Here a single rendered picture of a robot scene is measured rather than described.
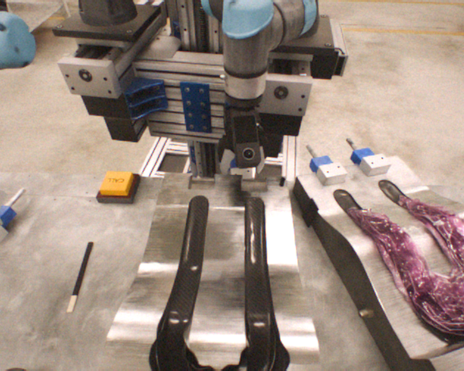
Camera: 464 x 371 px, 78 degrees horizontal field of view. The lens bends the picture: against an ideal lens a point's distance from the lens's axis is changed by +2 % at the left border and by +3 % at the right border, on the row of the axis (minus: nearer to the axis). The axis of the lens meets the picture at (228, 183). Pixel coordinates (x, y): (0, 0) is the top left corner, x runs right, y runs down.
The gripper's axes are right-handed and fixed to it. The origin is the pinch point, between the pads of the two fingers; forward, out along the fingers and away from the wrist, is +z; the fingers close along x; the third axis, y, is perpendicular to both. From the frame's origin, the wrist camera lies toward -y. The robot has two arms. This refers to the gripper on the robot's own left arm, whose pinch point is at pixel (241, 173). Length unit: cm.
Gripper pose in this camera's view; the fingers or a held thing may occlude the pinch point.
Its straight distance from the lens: 66.9
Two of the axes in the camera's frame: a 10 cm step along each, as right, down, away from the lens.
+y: -1.1, -7.4, 6.6
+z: 0.0, 6.7, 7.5
